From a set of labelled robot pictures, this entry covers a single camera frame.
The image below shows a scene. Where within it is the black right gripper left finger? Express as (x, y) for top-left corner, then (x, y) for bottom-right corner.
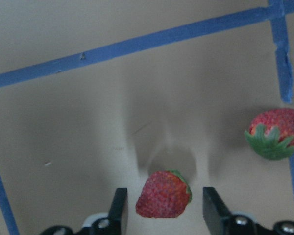
(108, 188), (127, 235)

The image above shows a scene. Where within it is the red strawberry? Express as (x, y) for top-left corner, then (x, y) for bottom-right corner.
(135, 170), (192, 219)
(245, 108), (294, 161)

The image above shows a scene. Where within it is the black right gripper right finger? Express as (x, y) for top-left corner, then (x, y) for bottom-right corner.
(202, 187), (232, 235)

